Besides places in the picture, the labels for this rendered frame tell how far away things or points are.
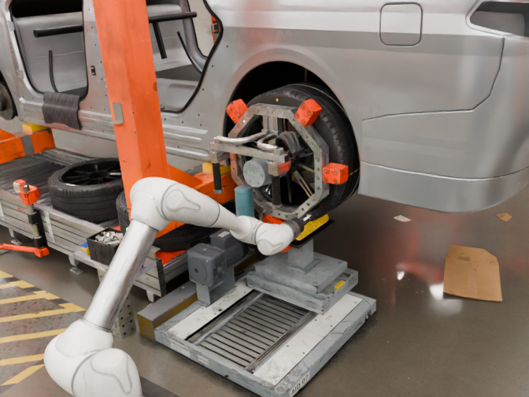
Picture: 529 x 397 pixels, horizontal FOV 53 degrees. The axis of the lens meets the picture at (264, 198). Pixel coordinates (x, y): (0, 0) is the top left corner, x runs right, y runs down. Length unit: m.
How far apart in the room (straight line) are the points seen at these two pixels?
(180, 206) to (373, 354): 1.31
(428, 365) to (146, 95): 1.75
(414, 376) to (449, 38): 1.43
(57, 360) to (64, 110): 2.33
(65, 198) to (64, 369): 1.89
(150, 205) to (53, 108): 2.28
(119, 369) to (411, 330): 1.59
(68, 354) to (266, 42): 1.53
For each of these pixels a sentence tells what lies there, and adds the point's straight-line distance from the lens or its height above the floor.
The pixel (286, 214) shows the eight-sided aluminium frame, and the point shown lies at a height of 0.61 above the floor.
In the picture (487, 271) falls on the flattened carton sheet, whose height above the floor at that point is 0.01.
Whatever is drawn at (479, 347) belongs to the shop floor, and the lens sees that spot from 2.77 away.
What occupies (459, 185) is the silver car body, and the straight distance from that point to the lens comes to 2.18.
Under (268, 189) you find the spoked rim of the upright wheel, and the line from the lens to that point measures 2.69.
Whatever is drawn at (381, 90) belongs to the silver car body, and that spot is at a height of 1.22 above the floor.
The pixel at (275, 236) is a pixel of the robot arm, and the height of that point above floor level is 0.68.
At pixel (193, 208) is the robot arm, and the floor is 0.98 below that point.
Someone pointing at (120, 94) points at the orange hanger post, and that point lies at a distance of 2.44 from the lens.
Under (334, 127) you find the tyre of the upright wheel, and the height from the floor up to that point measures 1.04.
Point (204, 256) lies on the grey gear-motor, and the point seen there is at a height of 0.40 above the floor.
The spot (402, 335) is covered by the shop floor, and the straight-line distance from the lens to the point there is 2.77.
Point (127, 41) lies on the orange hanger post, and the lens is 2.38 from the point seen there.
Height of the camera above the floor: 1.65
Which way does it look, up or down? 23 degrees down
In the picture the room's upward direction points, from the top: 3 degrees counter-clockwise
